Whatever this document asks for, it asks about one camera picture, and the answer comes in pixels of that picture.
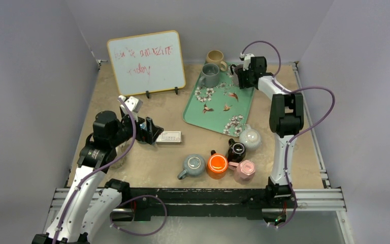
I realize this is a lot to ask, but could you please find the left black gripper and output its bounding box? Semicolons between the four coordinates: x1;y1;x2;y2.
110;112;162;147

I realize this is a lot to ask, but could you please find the blue teal mug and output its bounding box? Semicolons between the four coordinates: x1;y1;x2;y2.
137;122;147;144

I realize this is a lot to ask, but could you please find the mauve purple mug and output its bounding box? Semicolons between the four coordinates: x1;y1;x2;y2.
230;64;243;87

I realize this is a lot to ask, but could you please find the grey mug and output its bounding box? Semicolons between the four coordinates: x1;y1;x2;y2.
198;63;220;87

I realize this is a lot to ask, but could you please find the cream white mug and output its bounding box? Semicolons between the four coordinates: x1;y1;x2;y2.
109;142;128;170

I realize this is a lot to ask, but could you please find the beige brown mug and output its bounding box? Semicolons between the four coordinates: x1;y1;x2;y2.
206;50;228;72

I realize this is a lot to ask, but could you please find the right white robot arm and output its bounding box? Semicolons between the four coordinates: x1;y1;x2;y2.
236;53;304;207

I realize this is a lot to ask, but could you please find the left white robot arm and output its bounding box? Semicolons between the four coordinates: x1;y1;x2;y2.
32;110;164;243

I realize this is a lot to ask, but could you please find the grey-blue upside-down mug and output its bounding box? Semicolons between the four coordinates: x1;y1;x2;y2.
177;154;206;180

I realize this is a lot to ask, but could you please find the white speckled mug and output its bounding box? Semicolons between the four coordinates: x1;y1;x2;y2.
239;124;262;151

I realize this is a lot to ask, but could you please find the orange mug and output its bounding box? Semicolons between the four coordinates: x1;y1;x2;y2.
207;150;229;179

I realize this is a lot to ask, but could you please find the black mug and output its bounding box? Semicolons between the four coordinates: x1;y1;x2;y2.
226;138;246;163

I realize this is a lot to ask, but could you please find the pink faceted mug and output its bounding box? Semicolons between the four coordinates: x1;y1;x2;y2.
228;160;256;184

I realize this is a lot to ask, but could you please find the small white card box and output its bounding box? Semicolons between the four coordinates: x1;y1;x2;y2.
156;131;182;144

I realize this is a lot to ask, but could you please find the green floral tray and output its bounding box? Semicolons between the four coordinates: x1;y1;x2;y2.
183;71;254;137

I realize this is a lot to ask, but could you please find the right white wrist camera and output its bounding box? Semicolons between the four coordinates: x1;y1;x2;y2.
240;53;254;71

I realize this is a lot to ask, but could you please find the white whiteboard yellow frame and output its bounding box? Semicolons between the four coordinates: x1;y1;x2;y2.
107;30;186;96

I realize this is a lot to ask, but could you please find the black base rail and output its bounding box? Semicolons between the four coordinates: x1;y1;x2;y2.
50;187;347;223

